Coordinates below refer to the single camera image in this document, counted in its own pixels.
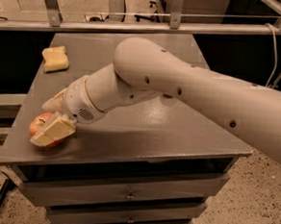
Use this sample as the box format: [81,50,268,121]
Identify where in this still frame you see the white power strip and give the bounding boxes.
[85,13,109,22]

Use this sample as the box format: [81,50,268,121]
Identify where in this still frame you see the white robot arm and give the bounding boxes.
[31,37,281,164]

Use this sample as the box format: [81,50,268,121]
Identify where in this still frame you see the grey drawer cabinet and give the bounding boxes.
[0,34,252,224]

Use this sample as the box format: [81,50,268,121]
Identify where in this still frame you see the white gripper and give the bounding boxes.
[31,75,106,147]

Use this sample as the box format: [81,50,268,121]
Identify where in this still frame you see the yellow sponge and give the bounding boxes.
[42,46,69,73]

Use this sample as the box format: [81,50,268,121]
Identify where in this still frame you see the metal frame rail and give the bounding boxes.
[0,0,281,35]

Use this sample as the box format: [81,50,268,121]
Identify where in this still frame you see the white cable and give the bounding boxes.
[260,22,281,88]

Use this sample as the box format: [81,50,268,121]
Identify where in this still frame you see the red apple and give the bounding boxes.
[29,112,52,137]

